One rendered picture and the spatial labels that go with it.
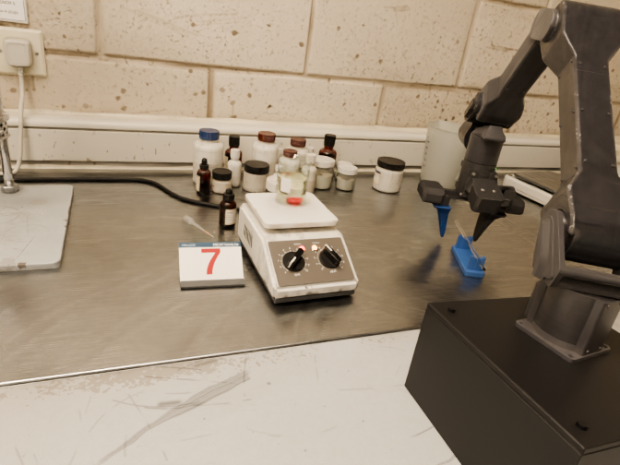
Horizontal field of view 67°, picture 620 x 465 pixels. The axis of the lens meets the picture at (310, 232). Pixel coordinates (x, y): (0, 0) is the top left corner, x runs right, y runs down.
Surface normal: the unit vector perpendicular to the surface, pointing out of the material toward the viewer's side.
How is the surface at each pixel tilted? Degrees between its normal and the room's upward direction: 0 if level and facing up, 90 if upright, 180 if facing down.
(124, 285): 0
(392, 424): 0
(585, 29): 52
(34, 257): 0
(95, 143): 90
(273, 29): 90
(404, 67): 90
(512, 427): 90
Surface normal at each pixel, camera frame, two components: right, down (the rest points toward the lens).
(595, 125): 0.05, -0.39
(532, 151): 0.35, 0.44
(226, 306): 0.13, -0.90
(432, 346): -0.93, 0.04
